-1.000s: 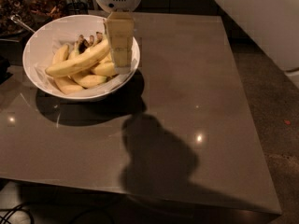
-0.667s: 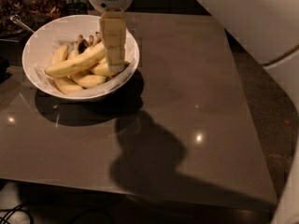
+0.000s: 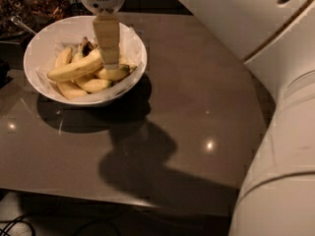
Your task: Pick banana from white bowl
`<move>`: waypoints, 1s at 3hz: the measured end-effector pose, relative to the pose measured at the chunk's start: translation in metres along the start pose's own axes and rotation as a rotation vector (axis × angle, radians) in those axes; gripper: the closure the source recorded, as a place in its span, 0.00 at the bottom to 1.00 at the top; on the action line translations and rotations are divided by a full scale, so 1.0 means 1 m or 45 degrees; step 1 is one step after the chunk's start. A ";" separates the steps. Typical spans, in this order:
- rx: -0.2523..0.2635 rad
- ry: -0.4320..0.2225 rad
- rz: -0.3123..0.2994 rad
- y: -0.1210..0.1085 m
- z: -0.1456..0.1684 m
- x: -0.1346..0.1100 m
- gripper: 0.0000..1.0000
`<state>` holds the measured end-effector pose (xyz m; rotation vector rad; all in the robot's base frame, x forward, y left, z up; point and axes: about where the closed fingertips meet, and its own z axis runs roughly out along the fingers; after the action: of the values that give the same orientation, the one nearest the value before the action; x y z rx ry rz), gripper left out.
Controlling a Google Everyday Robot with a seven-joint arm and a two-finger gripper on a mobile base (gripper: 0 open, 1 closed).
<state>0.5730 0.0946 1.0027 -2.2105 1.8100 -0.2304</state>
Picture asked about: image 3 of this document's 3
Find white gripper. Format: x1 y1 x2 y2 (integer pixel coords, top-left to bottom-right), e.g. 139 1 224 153
81 0 125 70

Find large top yellow banana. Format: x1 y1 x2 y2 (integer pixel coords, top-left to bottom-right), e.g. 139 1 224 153
47 49 102 82

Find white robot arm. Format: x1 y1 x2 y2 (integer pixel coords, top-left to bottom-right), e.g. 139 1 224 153
92 0 315 236

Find white paper bowl liner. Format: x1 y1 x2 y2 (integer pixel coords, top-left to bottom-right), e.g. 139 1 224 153
24 25 147 106

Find yellow banana right side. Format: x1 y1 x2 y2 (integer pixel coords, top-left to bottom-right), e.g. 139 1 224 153
95 64 130 82

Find yellow banana upper left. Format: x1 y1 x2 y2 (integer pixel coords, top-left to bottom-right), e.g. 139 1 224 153
55 46 73 67

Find white ceramic bowl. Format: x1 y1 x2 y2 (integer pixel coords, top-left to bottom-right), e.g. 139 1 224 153
24 16 147 107

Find yellow banana lower middle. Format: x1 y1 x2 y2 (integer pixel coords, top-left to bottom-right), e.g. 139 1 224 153
75 76 111 93

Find yellow banana lower left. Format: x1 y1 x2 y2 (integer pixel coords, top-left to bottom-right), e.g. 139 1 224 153
56 81 88 100

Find glass bowl of snacks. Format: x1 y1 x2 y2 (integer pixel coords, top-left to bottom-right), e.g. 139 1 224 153
0 0 70 39

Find metal spoon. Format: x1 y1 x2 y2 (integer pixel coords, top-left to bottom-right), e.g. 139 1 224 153
10 16 36 35

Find black cables on floor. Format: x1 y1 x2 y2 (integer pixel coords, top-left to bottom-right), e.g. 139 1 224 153
0 212 37 236

